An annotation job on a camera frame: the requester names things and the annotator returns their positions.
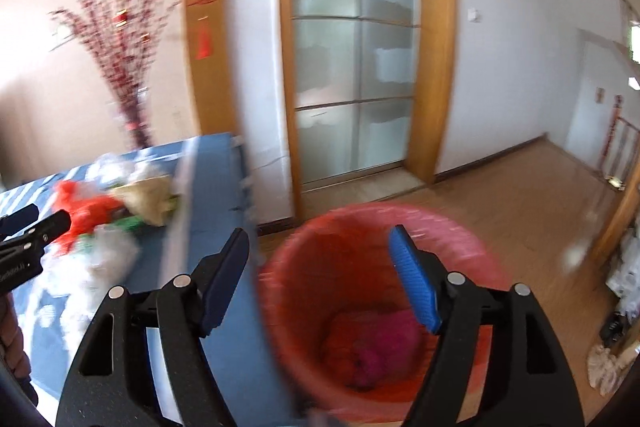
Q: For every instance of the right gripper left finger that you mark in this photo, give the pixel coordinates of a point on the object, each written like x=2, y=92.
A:
x=110, y=382

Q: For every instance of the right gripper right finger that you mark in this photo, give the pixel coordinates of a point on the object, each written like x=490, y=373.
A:
x=528, y=380

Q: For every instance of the clear plastic bag front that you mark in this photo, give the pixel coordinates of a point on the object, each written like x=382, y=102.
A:
x=84, y=275

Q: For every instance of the clear plastic bag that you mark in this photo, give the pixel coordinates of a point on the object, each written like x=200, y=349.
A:
x=84, y=275
x=111, y=170

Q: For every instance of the red plastic bag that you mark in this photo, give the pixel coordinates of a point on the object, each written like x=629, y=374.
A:
x=88, y=208

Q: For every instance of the beige plastic bag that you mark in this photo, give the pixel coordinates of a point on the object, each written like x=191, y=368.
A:
x=150, y=199

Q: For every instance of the pink plastic bag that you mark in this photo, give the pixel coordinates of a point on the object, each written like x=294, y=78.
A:
x=365, y=349

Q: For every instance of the red lined trash basket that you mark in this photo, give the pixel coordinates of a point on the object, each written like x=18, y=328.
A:
x=333, y=276

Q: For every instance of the person left hand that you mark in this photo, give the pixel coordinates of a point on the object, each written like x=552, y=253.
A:
x=12, y=340

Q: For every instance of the bright green plastic bag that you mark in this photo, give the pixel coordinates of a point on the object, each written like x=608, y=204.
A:
x=128, y=224

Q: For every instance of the clear plastic bag rear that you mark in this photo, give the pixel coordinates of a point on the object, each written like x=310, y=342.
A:
x=111, y=170

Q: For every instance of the clear glass vase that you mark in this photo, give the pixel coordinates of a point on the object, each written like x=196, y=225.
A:
x=134, y=121

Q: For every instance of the blue white striped tablecloth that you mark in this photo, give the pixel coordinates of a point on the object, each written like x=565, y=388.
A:
x=215, y=199

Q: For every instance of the wooden stair railing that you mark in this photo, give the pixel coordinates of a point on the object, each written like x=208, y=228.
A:
x=620, y=150

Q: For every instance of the small red lantern ornament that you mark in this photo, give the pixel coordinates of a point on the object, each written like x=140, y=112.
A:
x=121, y=18

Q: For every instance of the red berry branches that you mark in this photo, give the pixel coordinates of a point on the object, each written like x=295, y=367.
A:
x=123, y=55

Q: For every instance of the white door far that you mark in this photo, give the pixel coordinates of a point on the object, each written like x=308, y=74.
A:
x=603, y=77

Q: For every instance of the frosted glass sliding door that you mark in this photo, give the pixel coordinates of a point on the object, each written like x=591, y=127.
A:
x=355, y=74

